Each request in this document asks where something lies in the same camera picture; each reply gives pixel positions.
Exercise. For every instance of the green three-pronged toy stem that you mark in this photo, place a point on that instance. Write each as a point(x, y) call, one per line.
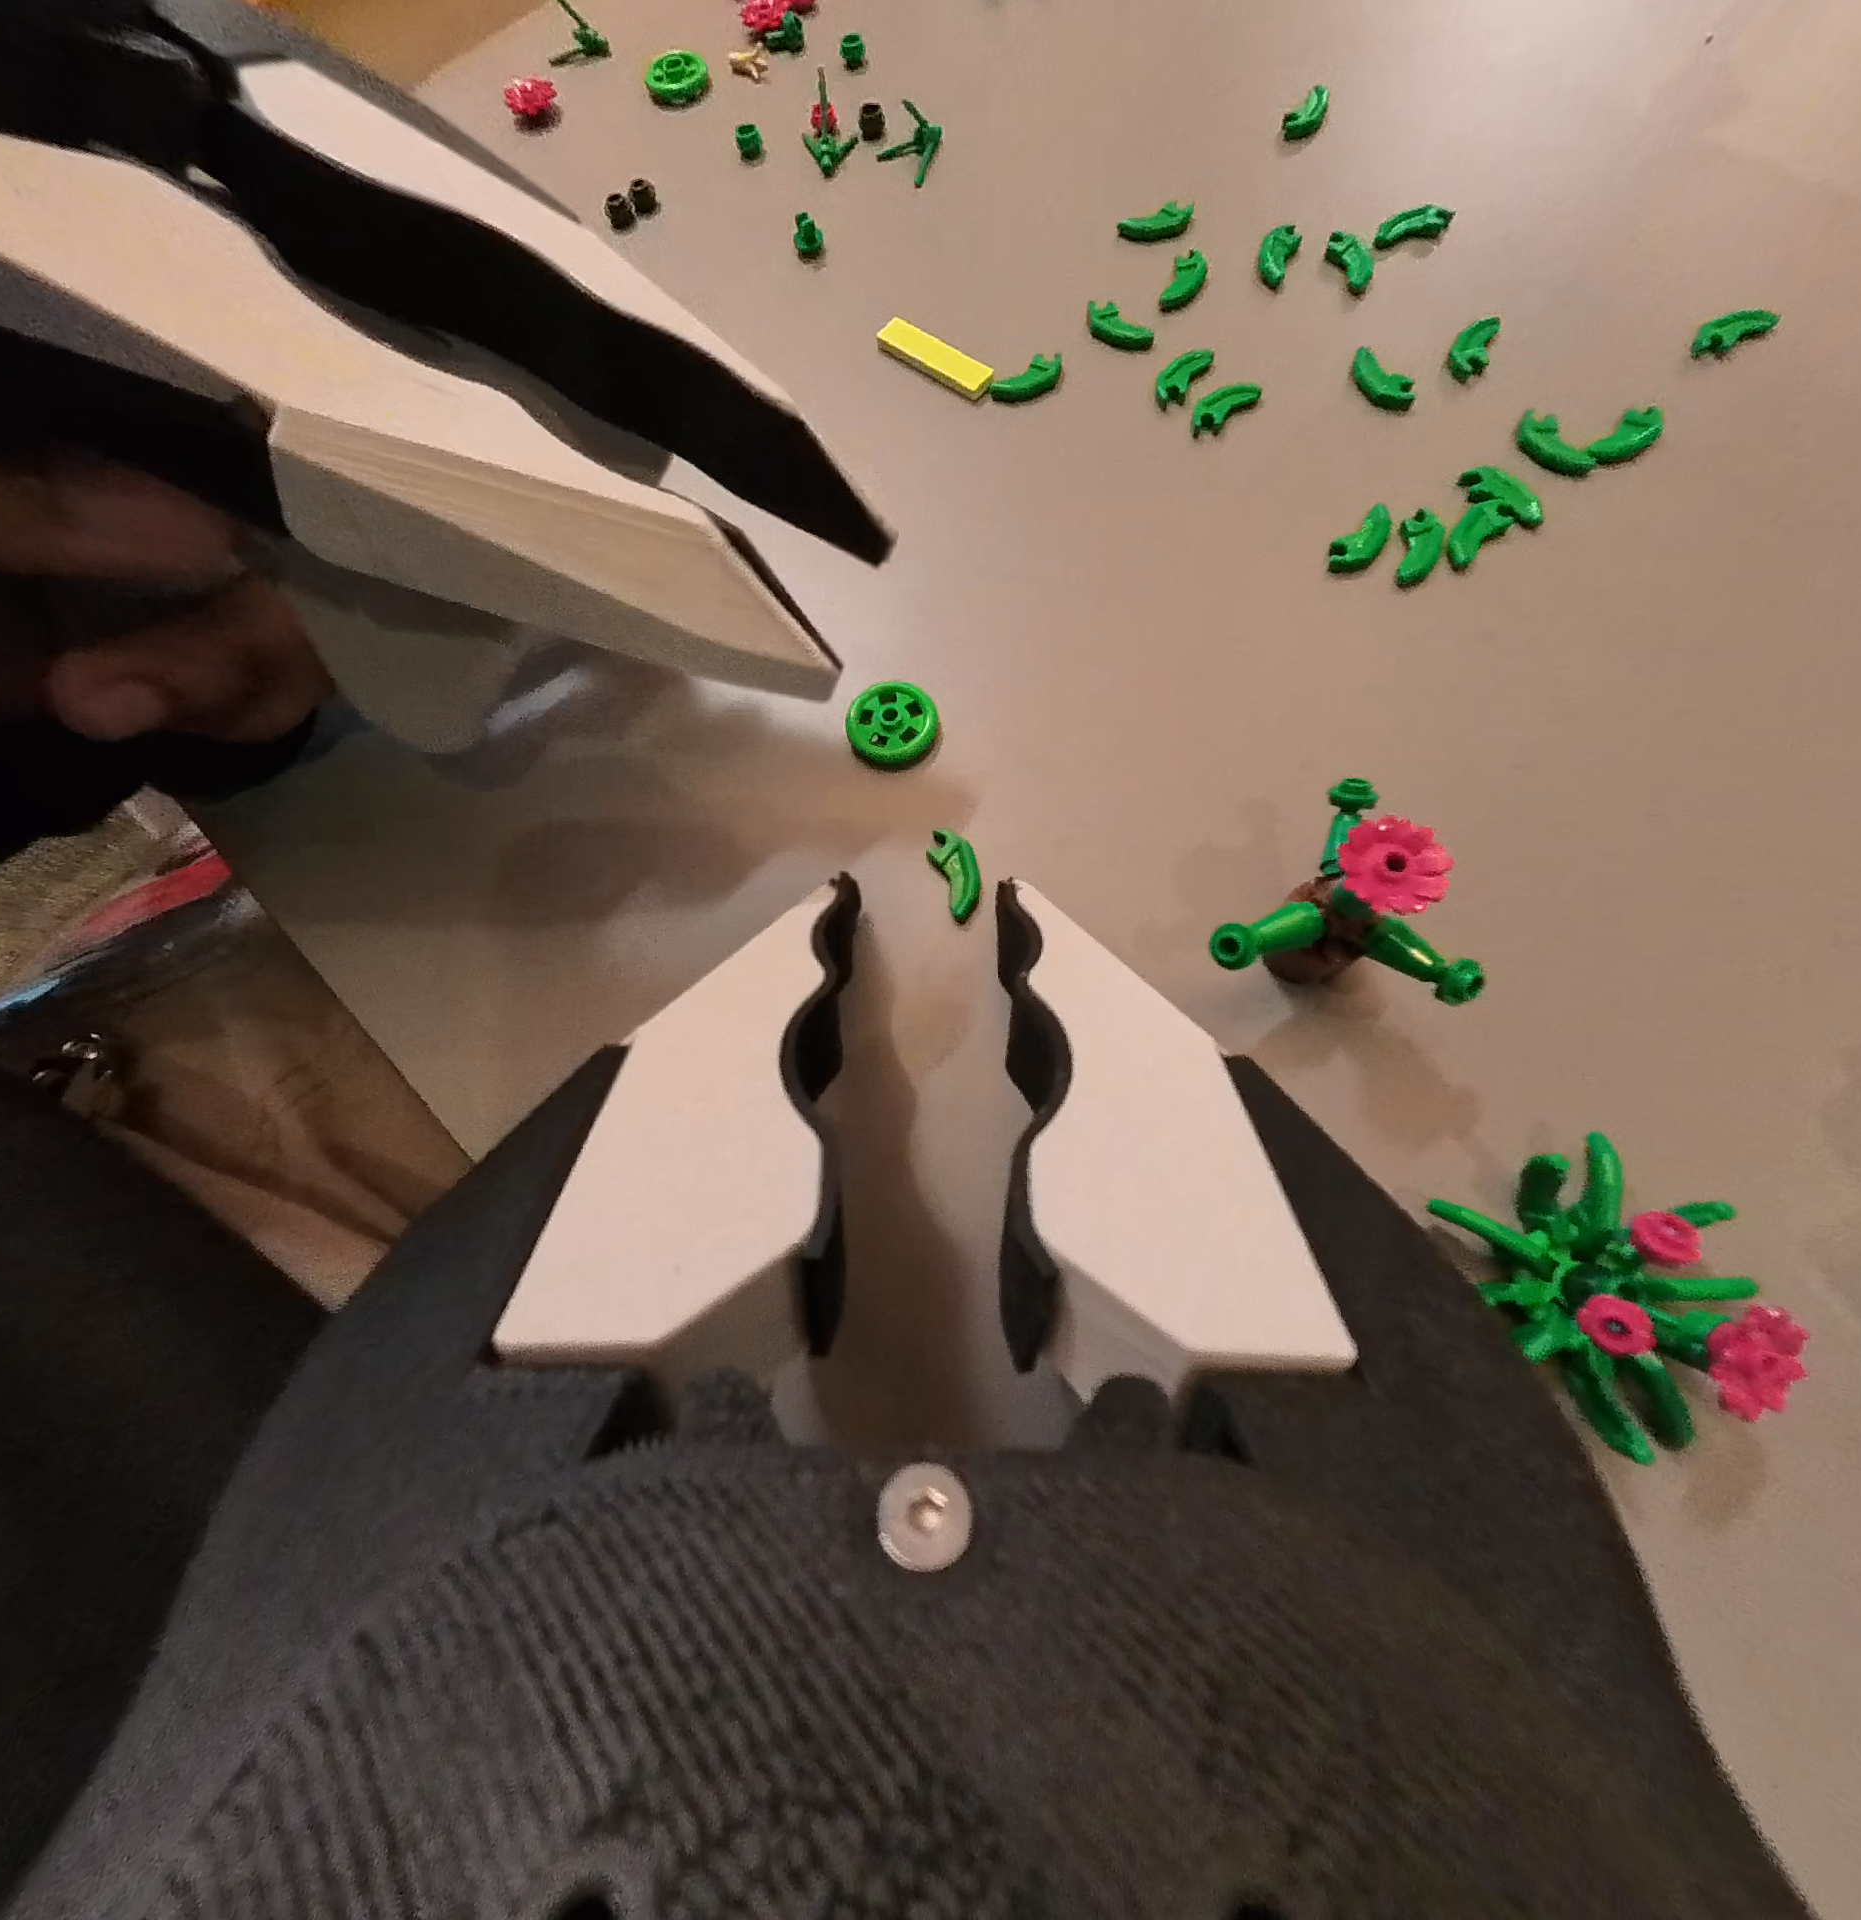
point(917, 146)

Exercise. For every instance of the pink toy flower cluster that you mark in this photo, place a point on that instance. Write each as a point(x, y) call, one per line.
point(773, 14)

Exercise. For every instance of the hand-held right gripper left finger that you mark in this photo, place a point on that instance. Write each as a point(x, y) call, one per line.
point(677, 1200)

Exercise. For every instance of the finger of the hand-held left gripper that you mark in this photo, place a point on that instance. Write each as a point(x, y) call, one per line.
point(465, 495)
point(465, 178)

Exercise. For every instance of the yellow flat toy brick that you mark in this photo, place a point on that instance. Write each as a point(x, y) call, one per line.
point(936, 358)

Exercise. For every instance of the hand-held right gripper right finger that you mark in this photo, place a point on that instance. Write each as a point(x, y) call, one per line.
point(1169, 1200)

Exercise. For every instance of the toy cactus with pink flower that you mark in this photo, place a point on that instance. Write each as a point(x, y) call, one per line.
point(1394, 865)

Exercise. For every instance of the pink toy flower piece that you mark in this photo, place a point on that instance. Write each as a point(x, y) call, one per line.
point(530, 99)

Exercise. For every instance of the green toy wheel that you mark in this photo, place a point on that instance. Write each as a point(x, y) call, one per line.
point(890, 725)
point(677, 75)

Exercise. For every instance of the scatter of green toy leaves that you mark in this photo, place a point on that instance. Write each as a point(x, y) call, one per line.
point(1365, 541)

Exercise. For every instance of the person's left leg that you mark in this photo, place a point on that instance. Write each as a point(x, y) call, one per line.
point(299, 1112)

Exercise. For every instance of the toy bush with pink flowers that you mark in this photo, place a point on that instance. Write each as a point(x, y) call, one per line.
point(1561, 1277)

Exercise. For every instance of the toy stem with red flower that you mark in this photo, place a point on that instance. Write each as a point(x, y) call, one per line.
point(830, 137)

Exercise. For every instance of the person's left hand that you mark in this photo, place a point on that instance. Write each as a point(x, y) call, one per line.
point(165, 675)

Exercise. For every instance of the green curved leaf piece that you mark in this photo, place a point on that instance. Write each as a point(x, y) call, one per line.
point(957, 873)

